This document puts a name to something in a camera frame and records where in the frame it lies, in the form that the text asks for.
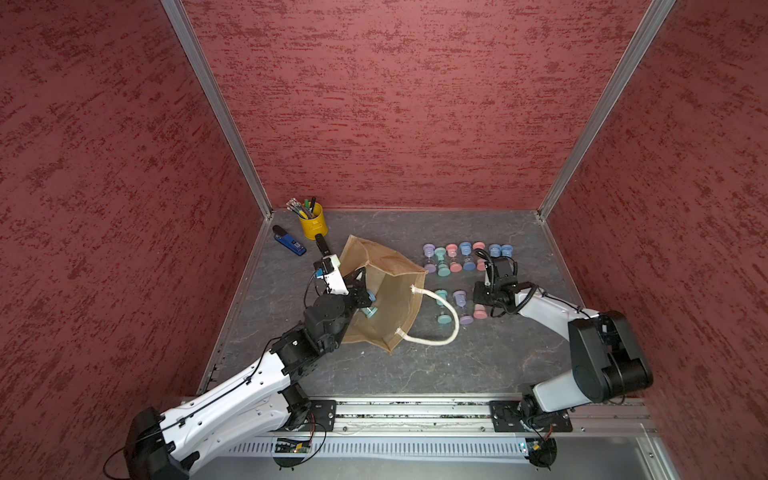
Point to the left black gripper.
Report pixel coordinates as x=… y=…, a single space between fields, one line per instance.
x=357 y=288

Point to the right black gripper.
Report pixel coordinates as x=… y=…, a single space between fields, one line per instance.
x=478 y=286

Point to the purple sand timer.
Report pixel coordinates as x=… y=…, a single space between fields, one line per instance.
x=429 y=258
x=461 y=302

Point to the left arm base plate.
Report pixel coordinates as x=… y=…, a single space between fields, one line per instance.
x=320 y=417

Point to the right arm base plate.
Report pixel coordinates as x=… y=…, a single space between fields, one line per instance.
x=510 y=416

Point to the blue stapler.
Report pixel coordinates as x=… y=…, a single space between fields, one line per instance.
x=288 y=241

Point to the aluminium front rail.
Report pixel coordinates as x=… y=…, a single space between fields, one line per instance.
x=459 y=428

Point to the pens in cup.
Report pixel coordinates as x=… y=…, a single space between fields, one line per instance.
x=302 y=209

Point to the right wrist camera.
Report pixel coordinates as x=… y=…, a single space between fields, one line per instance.
x=501 y=271

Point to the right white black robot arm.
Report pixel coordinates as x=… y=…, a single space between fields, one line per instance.
x=606 y=359

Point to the pink sand timer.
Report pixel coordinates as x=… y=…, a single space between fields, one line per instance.
x=479 y=312
x=481 y=255
x=455 y=264

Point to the black staple box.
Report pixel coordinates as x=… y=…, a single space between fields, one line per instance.
x=322 y=245

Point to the green sand timer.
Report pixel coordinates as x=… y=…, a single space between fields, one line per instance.
x=442 y=262
x=444 y=316

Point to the blue sand timer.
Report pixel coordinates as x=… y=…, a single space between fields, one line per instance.
x=507 y=251
x=466 y=250
x=495 y=251

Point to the yellow pen cup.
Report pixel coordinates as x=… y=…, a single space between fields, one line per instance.
x=316 y=225

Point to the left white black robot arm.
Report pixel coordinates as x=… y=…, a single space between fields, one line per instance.
x=264 y=397

